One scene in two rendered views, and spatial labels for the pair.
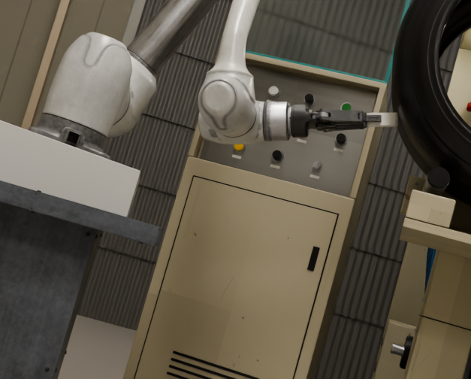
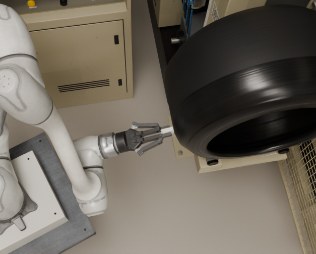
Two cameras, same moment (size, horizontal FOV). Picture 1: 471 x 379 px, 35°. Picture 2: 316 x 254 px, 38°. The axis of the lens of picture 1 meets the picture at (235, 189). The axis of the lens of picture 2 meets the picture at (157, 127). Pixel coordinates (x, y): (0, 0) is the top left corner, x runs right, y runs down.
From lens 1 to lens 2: 2.22 m
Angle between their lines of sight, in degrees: 76
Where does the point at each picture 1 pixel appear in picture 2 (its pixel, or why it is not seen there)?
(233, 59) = (88, 191)
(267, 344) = (107, 70)
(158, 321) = not seen: hidden behind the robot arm
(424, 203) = (206, 168)
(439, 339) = not seen: hidden behind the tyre
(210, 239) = (48, 52)
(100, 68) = (7, 207)
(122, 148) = not seen: outside the picture
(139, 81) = (3, 146)
